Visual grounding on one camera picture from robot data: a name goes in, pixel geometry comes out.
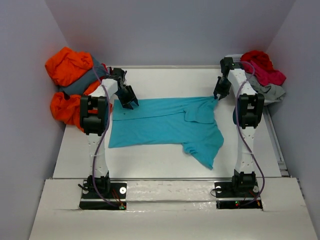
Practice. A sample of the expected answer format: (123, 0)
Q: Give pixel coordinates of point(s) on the grey t shirt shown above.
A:
(271, 92)

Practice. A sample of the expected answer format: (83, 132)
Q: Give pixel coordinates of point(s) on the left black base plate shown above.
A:
(114, 200)

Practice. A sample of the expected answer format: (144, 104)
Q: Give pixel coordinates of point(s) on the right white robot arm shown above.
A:
(246, 116)

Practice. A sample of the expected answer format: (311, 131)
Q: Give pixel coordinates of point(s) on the red t shirt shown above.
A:
(260, 58)

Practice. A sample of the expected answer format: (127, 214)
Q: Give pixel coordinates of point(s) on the magenta t shirt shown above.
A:
(265, 77)

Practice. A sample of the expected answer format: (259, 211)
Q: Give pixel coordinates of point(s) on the white plastic laundry basket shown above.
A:
(235, 57)

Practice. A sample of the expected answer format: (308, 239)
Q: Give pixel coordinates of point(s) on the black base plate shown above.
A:
(229, 199)
(114, 200)

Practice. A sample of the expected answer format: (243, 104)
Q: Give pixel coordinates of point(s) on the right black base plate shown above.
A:
(229, 199)

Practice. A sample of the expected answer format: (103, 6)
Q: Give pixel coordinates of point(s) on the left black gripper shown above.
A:
(130, 98)

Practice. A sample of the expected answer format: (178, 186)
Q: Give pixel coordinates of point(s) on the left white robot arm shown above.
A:
(95, 112)

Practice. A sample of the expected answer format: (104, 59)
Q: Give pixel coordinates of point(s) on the orange t shirt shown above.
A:
(64, 68)

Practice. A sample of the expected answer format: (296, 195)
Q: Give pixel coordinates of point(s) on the teal t shirt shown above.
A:
(188, 121)

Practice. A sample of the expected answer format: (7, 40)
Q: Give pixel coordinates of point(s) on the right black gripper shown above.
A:
(219, 90)

